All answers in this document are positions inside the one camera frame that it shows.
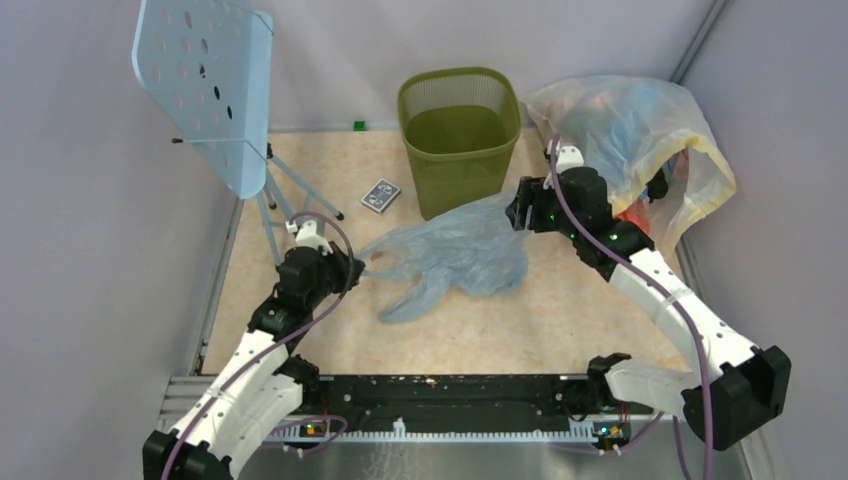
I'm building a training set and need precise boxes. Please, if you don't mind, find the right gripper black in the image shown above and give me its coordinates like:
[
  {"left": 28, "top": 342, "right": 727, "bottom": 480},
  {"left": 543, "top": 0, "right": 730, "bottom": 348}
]
[{"left": 506, "top": 176, "right": 582, "bottom": 241}]

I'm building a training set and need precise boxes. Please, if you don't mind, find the blue plastic trash bag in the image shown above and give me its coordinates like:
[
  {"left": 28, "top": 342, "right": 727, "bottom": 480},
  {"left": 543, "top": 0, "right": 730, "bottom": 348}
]
[{"left": 357, "top": 191, "right": 529, "bottom": 324}]

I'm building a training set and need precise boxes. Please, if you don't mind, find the green mesh trash bin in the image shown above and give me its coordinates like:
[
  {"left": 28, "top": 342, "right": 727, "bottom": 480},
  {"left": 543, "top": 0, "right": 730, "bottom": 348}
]
[{"left": 397, "top": 66, "right": 522, "bottom": 220}]

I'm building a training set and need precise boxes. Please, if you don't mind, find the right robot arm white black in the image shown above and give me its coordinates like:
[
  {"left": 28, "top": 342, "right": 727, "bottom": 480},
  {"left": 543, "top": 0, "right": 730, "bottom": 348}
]
[{"left": 505, "top": 167, "right": 792, "bottom": 451}]

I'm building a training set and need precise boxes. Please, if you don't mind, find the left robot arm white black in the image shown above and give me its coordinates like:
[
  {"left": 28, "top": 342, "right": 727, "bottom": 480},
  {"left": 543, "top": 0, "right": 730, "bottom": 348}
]
[{"left": 142, "top": 242, "right": 365, "bottom": 479}]

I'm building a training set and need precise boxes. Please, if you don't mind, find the large translucent bag of trash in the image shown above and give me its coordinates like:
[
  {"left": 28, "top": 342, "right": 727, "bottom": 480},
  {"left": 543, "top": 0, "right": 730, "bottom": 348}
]
[{"left": 522, "top": 75, "right": 737, "bottom": 256}]

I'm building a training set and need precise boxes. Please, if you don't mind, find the blue playing card box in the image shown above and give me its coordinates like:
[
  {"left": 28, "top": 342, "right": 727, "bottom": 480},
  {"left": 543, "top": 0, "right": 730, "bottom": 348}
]
[{"left": 360, "top": 178, "right": 402, "bottom": 214}]

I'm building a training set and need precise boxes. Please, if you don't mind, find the white toothed rack strip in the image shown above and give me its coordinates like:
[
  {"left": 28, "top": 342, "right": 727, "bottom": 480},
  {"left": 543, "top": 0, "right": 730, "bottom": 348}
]
[{"left": 264, "top": 418, "right": 598, "bottom": 445}]

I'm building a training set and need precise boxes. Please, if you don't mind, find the light blue music stand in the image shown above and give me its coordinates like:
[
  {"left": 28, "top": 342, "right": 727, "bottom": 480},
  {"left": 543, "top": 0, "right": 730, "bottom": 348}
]
[{"left": 132, "top": 0, "right": 344, "bottom": 264}]

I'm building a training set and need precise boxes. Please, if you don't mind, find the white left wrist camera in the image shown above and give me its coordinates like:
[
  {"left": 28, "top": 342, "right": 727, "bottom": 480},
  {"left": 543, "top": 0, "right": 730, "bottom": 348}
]
[{"left": 285, "top": 220, "right": 333, "bottom": 256}]

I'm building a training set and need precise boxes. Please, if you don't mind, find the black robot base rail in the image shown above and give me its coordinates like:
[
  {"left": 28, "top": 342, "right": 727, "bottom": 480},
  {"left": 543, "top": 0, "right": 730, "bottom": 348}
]
[{"left": 296, "top": 374, "right": 651, "bottom": 434}]

